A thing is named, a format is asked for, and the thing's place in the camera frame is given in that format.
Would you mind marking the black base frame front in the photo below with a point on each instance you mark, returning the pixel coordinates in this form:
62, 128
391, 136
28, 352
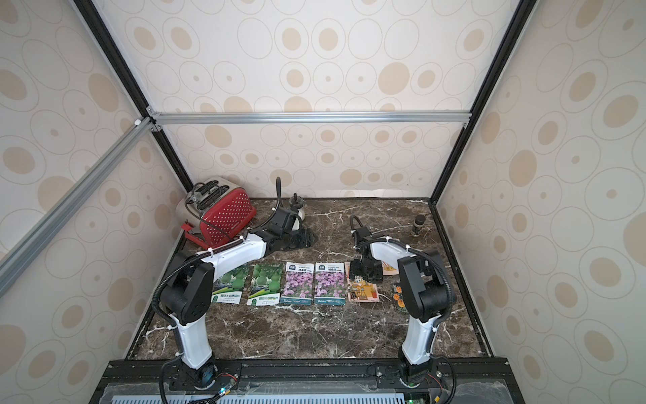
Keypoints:
470, 380

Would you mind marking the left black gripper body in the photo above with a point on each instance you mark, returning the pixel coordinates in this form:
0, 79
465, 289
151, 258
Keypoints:
294, 240

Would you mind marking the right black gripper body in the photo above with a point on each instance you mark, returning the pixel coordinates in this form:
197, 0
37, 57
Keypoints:
366, 267

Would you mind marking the green fruit seed packet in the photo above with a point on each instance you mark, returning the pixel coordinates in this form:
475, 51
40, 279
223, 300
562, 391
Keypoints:
266, 284
228, 289

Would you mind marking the dark spice bottle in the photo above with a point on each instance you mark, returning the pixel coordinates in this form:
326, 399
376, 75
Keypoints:
418, 225

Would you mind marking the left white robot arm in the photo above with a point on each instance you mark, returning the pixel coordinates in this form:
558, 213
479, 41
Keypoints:
184, 296

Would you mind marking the horizontal aluminium rail back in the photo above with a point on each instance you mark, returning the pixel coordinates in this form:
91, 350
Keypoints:
301, 118

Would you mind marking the small glass jar black lid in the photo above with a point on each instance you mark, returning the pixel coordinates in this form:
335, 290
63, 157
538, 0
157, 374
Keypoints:
297, 205

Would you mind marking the pink cosmos flower seed packet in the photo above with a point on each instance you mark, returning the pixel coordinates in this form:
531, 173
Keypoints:
298, 285

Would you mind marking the orange marigold seed packet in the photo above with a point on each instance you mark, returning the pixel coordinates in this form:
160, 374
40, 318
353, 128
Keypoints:
398, 298

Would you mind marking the aluminium rail left side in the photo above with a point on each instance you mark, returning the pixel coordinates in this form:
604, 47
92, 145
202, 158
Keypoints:
32, 244

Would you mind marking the red polka dot toaster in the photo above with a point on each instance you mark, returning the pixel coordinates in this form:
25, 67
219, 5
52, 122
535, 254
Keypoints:
215, 212

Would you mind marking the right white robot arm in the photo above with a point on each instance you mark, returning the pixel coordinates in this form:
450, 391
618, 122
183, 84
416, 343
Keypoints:
427, 294

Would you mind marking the pink illustrated sunflower seed packet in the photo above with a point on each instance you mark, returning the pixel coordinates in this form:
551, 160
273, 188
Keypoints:
358, 289

